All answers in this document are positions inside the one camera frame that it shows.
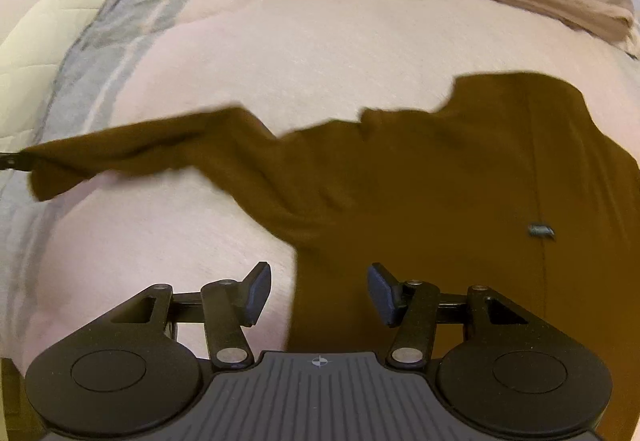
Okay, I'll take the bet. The brown shirt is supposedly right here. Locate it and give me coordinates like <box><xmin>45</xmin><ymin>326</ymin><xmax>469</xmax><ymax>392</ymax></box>
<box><xmin>26</xmin><ymin>74</ymin><xmax>639</xmax><ymax>440</ymax></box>

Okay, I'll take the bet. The grey pink striped blanket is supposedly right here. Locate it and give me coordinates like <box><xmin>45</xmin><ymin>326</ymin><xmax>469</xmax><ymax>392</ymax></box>
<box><xmin>0</xmin><ymin>0</ymin><xmax>640</xmax><ymax>441</ymax></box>

